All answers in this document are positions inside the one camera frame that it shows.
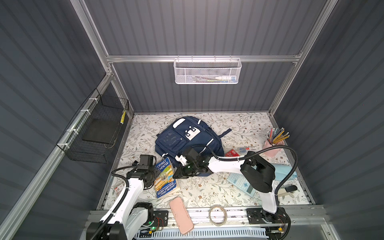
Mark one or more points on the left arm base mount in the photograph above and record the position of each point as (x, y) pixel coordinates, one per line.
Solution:
(160, 219)

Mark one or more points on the roll of clear tape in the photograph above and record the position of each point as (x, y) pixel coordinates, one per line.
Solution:
(217, 215)

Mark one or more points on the blue treehouse paperback book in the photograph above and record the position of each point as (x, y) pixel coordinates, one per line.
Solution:
(165, 184)

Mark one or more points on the red card box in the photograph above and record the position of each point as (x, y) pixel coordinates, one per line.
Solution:
(232, 153)

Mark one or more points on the white wire mesh basket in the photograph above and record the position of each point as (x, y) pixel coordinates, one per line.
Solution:
(185, 68)

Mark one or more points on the pink pencil case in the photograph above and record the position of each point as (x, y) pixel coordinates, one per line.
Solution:
(181, 215)

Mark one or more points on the pens in white basket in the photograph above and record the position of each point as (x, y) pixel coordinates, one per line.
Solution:
(215, 79)

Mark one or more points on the black wire basket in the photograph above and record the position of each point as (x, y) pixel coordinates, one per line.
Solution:
(96, 132)

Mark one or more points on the navy blue student backpack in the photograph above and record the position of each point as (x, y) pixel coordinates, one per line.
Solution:
(188, 132)

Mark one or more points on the pink pencil cup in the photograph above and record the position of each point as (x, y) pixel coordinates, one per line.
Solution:
(272, 153)

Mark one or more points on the light blue calculator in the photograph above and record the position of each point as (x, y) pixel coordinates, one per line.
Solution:
(240, 182)

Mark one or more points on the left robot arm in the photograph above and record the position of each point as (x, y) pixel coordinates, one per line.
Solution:
(127, 216)

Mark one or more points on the bundle of coloured pencils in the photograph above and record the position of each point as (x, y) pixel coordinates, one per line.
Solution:
(277, 135)

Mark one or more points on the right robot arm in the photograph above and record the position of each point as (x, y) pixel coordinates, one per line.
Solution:
(258, 172)

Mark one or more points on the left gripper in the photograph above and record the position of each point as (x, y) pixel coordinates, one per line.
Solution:
(154, 170)

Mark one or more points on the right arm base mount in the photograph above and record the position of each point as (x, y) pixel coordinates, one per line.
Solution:
(260, 216)

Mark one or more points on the light blue pouch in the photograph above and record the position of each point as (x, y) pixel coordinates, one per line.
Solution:
(281, 171)

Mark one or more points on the yellow tag on basket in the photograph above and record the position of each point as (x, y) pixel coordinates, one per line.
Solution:
(123, 117)

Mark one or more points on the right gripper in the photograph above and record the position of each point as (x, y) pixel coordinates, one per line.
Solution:
(181, 174)

